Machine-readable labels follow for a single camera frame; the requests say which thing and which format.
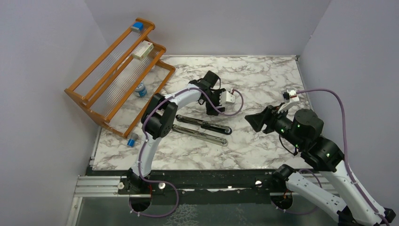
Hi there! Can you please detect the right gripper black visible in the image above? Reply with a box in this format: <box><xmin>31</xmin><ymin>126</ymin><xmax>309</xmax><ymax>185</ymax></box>
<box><xmin>245</xmin><ymin>102</ymin><xmax>305</xmax><ymax>149</ymax></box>

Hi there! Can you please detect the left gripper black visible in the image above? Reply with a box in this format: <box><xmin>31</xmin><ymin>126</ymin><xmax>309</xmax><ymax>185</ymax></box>
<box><xmin>202</xmin><ymin>89</ymin><xmax>225</xmax><ymax>116</ymax></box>

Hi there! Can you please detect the black stapler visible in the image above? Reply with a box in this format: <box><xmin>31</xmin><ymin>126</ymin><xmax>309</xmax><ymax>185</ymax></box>
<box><xmin>176</xmin><ymin>114</ymin><xmax>232</xmax><ymax>135</ymax></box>

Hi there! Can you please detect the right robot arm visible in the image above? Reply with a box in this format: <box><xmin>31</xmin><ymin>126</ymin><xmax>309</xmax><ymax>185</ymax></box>
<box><xmin>245</xmin><ymin>105</ymin><xmax>396</xmax><ymax>226</ymax></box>

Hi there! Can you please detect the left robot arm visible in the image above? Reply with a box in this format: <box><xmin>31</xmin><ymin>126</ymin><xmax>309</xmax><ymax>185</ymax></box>
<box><xmin>127</xmin><ymin>71</ymin><xmax>226</xmax><ymax>194</ymax></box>

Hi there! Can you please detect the blue white jar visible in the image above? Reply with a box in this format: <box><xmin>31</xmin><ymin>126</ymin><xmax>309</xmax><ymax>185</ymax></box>
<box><xmin>134</xmin><ymin>82</ymin><xmax>147</xmax><ymax>98</ymax></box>

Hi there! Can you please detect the white red box on shelf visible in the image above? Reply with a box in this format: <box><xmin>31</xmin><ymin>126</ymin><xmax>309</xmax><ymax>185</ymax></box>
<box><xmin>131</xmin><ymin>40</ymin><xmax>154</xmax><ymax>60</ymax></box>

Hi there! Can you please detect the orange wooden shelf rack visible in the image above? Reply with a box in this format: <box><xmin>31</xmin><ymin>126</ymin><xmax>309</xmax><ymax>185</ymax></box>
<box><xmin>64</xmin><ymin>17</ymin><xmax>176</xmax><ymax>138</ymax></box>

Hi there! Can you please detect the blue grey eraser block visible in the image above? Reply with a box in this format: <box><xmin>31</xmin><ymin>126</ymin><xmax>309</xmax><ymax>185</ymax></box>
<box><xmin>130</xmin><ymin>22</ymin><xmax>144</xmax><ymax>33</ymax></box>

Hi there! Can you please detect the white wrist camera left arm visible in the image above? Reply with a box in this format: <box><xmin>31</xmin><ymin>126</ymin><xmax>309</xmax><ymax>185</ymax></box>
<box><xmin>219</xmin><ymin>90</ymin><xmax>235</xmax><ymax>105</ymax></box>

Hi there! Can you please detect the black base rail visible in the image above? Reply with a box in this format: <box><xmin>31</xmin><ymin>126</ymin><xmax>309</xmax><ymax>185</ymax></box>
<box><xmin>76</xmin><ymin>169</ymin><xmax>337</xmax><ymax>207</ymax></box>

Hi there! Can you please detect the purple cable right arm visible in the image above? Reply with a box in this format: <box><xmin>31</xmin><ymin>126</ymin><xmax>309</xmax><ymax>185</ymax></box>
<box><xmin>296</xmin><ymin>89</ymin><xmax>392</xmax><ymax>226</ymax></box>

